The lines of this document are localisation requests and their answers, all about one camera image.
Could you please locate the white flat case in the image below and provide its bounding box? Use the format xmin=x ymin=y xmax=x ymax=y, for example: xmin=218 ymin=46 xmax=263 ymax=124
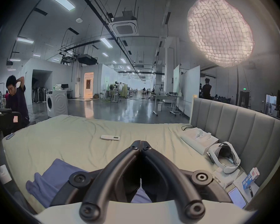
xmin=212 ymin=167 xmax=243 ymax=189

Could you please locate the phone with lit screen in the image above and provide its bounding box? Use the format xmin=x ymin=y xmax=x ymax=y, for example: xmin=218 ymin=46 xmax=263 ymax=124
xmin=228 ymin=187 xmax=247 ymax=209

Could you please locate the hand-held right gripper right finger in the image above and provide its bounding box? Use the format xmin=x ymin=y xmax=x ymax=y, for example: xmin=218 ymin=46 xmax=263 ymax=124
xmin=141 ymin=140 xmax=234 ymax=222

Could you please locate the blue garment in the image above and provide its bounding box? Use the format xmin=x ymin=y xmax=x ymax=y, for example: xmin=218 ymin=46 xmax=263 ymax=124
xmin=26 ymin=158 xmax=152 ymax=208

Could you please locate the white washing machine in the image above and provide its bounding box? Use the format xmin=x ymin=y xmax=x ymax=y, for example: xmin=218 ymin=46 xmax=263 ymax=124
xmin=46 ymin=90 xmax=68 ymax=119

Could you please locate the white-legged table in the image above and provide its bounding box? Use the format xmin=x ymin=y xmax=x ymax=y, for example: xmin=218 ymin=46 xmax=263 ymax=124
xmin=152 ymin=93 xmax=185 ymax=117

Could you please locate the white remote control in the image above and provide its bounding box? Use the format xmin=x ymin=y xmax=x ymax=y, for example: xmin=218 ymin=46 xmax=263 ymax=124
xmin=100 ymin=134 xmax=120 ymax=141

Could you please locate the grey padded headboard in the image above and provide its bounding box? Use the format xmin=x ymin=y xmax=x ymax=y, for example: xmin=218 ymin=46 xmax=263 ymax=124
xmin=190 ymin=97 xmax=280 ymax=210

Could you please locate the bed with pale green sheet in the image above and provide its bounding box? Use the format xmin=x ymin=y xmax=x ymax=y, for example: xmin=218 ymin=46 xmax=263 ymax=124
xmin=1 ymin=114 xmax=259 ymax=215

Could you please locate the white open box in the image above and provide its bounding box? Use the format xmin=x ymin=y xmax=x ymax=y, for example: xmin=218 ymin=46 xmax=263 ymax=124
xmin=180 ymin=127 xmax=219 ymax=155

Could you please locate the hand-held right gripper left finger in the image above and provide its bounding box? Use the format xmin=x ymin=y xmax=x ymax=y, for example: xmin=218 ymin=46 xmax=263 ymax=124
xmin=50 ymin=140 xmax=143 ymax=222

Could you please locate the small blue and white carton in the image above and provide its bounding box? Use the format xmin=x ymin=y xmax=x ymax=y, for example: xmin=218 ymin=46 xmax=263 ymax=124
xmin=242 ymin=168 xmax=260 ymax=190

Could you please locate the large round softbox lamp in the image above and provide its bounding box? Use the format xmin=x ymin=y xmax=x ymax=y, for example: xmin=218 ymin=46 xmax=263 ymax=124
xmin=187 ymin=0 xmax=255 ymax=107

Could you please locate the white headset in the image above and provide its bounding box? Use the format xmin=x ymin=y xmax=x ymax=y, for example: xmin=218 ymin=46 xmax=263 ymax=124
xmin=207 ymin=141 xmax=241 ymax=174

